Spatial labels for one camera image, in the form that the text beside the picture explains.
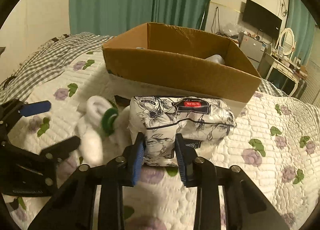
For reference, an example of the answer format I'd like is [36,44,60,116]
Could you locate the oval white mirror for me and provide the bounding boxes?
[276,28,296,59]

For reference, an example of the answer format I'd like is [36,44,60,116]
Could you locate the floral quilted bedspread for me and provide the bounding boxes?
[0,32,320,230]

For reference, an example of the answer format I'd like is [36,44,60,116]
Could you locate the clear plastic bags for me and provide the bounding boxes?
[221,22,243,37]

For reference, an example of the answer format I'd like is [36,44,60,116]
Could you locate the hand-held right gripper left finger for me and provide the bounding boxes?
[27,132,145,230]

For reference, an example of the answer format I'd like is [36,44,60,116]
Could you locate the dark chair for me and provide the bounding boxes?
[257,52,275,78]

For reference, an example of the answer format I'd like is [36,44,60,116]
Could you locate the white dressing table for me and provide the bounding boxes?
[265,54,308,97]

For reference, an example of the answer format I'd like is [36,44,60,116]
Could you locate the narrow green curtain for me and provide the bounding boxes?
[285,0,317,65]

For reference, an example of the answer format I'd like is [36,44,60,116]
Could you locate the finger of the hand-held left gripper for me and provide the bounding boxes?
[0,135,81,163]
[0,99,52,143]

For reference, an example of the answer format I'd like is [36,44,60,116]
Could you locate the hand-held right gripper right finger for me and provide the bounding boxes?
[174,133,290,230]

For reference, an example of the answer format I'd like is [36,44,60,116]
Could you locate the black wall television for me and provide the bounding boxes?
[243,0,283,40]

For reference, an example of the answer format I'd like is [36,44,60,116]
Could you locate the floral print tissue pack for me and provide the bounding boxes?
[127,95,237,168]

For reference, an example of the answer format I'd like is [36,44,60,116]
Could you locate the white item in box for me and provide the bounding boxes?
[205,54,226,65]

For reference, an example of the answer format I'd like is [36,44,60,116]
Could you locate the grey checked blanket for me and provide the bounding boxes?
[0,34,114,103]

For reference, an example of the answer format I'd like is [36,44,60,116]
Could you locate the brown cardboard box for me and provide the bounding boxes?
[102,22,262,118]

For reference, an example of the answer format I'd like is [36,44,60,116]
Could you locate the wide green curtain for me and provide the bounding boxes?
[69,0,215,36]

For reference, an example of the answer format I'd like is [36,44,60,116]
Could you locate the hanging black cables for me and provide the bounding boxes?
[211,6,222,34]

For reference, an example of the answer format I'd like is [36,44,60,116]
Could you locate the small grey fridge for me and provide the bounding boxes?
[239,32,267,62]

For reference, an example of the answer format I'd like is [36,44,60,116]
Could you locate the white and green plush toy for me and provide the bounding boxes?
[76,95,132,168]

